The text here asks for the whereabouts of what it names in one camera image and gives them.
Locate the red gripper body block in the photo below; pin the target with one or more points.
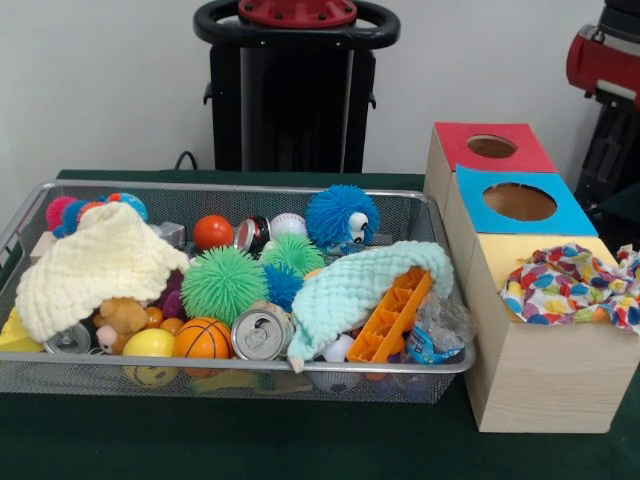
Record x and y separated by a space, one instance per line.
605 68

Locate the white colourful spotted cloth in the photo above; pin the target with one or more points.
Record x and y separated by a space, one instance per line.
570 290

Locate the mint green waffle cloth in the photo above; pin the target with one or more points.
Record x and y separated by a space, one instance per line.
350 290

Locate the wooden three-hole box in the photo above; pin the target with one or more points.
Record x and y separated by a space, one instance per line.
550 370

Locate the clear mesh bin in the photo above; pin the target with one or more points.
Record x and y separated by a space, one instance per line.
60 375

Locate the black panel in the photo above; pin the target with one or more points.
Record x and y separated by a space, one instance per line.
612 160

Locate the large blue spiky ball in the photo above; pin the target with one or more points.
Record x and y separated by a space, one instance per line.
340 215

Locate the clear plastic packet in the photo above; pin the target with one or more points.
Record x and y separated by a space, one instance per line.
440 325

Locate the orange plastic gear toy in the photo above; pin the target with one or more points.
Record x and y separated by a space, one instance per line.
392 315

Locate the red-orange ball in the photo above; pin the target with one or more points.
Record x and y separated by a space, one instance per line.
213 231

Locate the silver drink can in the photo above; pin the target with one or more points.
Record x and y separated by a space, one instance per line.
262 335

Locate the green spiky ball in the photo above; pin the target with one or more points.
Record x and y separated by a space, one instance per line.
225 285

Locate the small orange basketball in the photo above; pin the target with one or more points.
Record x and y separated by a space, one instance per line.
203 340

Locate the yellow ball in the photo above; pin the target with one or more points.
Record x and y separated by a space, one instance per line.
150 344

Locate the small brown teddy bear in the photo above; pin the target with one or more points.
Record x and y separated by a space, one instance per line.
123 315

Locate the cream waffle cloth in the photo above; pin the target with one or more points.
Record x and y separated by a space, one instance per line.
100 265

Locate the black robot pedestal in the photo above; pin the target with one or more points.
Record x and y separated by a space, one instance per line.
290 110

